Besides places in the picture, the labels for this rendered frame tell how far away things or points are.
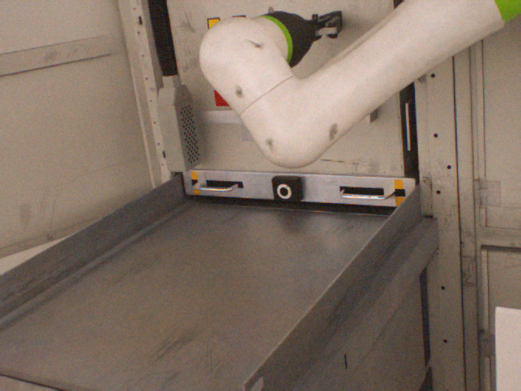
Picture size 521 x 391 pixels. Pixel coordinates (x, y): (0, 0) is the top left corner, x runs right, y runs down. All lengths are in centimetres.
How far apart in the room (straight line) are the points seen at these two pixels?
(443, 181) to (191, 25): 60
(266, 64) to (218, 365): 41
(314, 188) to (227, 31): 56
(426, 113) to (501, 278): 33
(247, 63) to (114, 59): 68
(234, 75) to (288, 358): 38
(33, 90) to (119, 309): 56
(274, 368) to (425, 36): 46
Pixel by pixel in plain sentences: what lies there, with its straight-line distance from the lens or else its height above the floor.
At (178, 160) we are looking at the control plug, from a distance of 148.
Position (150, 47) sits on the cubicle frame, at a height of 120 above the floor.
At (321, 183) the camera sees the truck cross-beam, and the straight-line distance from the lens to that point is 144.
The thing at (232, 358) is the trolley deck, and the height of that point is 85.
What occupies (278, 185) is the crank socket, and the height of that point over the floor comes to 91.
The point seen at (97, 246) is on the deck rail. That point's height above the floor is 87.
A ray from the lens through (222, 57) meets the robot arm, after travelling 97.
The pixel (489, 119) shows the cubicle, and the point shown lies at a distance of 128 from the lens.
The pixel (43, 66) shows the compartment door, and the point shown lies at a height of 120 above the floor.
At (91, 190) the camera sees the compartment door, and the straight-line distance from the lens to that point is 161.
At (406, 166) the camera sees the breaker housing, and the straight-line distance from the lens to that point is 140.
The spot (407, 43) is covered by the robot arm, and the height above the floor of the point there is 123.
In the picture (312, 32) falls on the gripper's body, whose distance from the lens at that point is 116.
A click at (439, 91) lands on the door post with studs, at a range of 131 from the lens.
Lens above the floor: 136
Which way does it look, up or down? 19 degrees down
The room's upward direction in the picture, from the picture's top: 8 degrees counter-clockwise
